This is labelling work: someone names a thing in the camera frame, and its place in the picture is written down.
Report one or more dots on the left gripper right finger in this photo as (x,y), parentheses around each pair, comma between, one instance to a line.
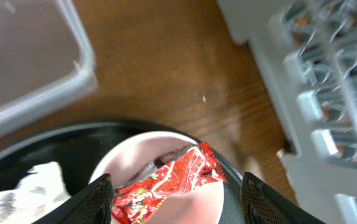
(262,204)

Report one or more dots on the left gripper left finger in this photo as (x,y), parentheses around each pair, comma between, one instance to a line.
(91,205)

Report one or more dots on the red snack wrapper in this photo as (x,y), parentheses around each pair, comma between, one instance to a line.
(179,171)

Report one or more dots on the white tissue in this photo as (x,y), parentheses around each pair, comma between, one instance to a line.
(41,191)

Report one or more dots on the grey dishwasher rack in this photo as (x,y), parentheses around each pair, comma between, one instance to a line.
(306,52)

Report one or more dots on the round black tray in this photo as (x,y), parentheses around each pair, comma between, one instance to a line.
(79,148)

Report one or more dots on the pink bowl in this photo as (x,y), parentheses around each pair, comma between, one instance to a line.
(203,205)

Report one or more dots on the clear plastic bin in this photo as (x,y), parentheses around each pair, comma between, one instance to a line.
(46,60)

